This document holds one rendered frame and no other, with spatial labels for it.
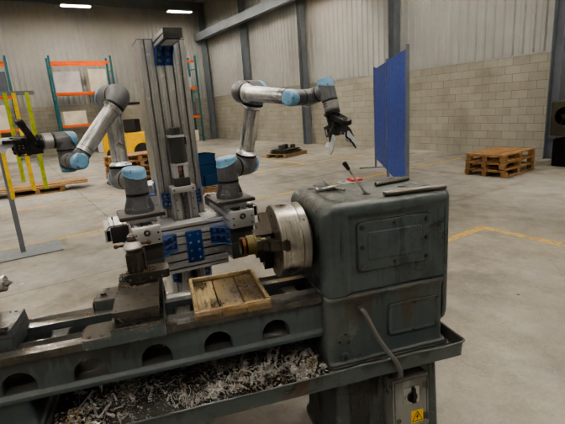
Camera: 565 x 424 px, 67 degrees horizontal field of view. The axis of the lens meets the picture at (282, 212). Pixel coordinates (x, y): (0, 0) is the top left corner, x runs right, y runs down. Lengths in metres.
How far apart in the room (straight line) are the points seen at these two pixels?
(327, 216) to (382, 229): 0.25
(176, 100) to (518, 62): 10.64
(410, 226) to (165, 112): 1.43
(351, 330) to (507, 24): 11.33
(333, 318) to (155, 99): 1.47
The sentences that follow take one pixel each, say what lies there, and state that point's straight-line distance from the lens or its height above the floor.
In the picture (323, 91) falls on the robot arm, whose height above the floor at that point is 1.70.
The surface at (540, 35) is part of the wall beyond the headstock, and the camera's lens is 12.26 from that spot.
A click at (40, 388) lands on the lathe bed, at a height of 0.72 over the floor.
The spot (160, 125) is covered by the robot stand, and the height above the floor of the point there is 1.58.
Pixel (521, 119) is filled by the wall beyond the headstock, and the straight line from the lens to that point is 12.29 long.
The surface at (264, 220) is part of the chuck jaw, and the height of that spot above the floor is 1.16.
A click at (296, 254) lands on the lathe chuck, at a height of 1.06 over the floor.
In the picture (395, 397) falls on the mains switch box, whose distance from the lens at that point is 2.09.
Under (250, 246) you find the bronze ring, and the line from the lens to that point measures 1.77.
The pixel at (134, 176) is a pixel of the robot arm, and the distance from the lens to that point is 2.26.
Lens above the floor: 1.65
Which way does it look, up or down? 14 degrees down
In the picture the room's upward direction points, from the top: 4 degrees counter-clockwise
